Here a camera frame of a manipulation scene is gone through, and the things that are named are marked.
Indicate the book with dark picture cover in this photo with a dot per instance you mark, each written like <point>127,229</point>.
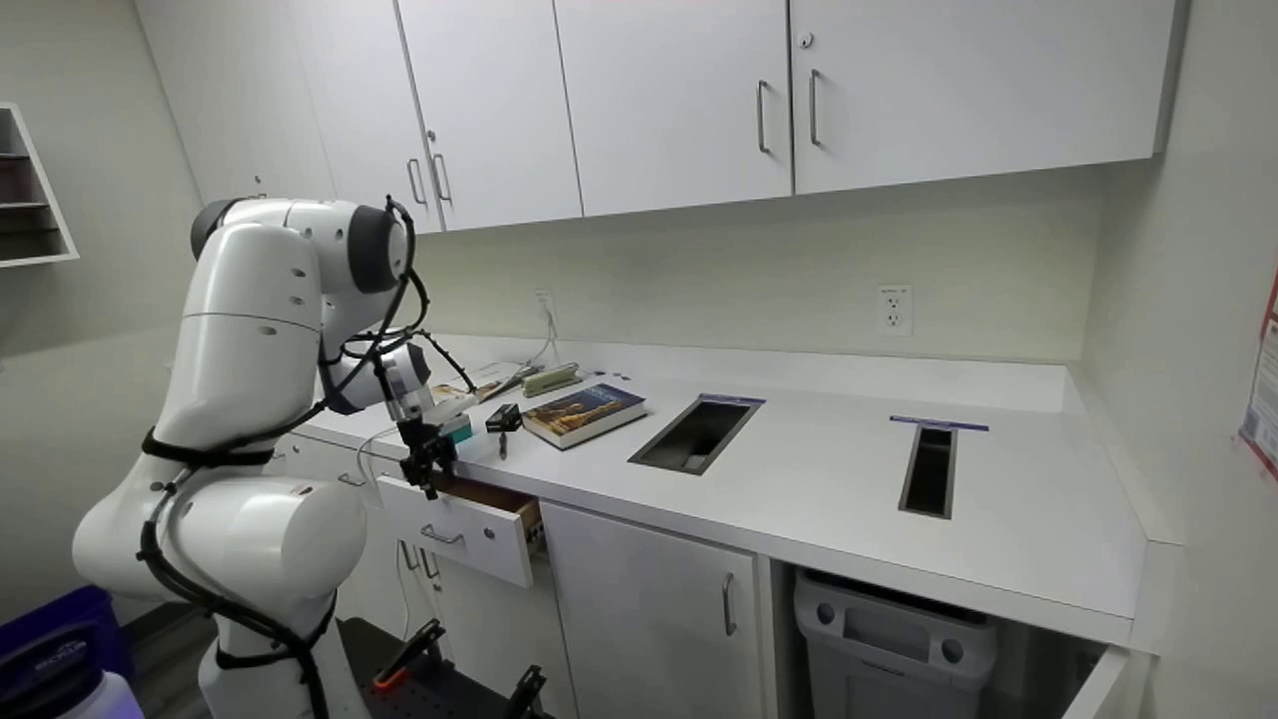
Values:
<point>586,413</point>

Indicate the olive green stapler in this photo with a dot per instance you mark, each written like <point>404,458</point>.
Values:
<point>552,382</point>

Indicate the black key fob with keys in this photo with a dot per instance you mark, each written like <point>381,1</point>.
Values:
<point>504,422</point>

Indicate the empty white wall outlet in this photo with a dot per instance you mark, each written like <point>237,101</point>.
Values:
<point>898,308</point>

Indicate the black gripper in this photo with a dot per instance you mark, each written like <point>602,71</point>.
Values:
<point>426,441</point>

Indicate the stack of papers and magazines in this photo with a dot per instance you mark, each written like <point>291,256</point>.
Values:
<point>480,382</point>

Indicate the red bordered wall poster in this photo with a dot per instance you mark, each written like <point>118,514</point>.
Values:
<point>1264,386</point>

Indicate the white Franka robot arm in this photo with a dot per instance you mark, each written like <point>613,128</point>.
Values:
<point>240,322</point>

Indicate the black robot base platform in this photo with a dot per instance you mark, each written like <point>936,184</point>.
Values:
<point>462,686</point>

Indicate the grey trash bin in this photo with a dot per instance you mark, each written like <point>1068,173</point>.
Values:
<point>894,651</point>

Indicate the narrow counter slot opening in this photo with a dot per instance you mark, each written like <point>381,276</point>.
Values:
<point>927,469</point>

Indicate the white wall shelf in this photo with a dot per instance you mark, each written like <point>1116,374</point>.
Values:
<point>34,193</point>

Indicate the teal and white box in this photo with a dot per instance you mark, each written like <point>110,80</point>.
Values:
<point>462,427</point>

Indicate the wide rectangular counter opening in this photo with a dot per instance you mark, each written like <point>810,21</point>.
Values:
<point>697,437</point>

